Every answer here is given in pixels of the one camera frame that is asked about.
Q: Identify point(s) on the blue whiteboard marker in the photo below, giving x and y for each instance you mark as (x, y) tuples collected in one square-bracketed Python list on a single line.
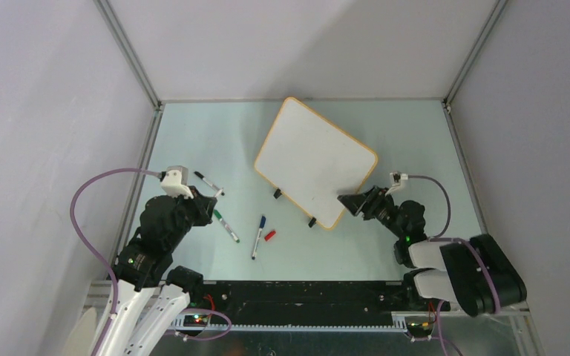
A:
[(261, 226)]

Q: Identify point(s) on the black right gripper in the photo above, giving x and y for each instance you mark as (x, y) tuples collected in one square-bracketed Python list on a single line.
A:
[(355, 202)]

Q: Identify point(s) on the red marker cap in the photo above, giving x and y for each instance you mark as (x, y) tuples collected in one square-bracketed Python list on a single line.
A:
[(269, 235)]

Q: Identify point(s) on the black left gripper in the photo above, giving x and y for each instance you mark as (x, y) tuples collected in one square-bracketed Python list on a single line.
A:
[(204, 205)]

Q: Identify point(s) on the green whiteboard marker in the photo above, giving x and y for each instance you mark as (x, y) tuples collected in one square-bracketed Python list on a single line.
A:
[(226, 226)]

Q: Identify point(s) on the control board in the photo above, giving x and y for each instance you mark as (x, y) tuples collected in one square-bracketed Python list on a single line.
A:
[(196, 320), (423, 327)]

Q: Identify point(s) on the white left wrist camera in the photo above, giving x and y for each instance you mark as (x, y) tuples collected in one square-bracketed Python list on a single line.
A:
[(174, 182)]

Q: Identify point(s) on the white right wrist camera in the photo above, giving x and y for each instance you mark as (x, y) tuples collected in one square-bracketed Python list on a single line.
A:
[(398, 181)]

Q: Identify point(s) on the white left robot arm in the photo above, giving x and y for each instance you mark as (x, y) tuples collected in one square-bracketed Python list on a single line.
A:
[(150, 293)]

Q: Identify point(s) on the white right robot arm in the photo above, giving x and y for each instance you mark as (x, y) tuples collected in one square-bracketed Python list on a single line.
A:
[(473, 273)]

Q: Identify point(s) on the black whiteboard marker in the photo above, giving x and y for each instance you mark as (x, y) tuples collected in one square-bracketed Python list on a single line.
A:
[(206, 180)]

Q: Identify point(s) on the right control board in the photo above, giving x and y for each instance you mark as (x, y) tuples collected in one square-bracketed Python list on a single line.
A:
[(423, 327)]

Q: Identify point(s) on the left control board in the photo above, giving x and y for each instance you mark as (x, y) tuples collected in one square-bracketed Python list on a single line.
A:
[(196, 320)]

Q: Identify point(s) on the orange framed whiteboard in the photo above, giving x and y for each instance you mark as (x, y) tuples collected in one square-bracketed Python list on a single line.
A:
[(312, 161)]

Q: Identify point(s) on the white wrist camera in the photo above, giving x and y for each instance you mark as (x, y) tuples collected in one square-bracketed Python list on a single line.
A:
[(398, 181), (174, 182)]

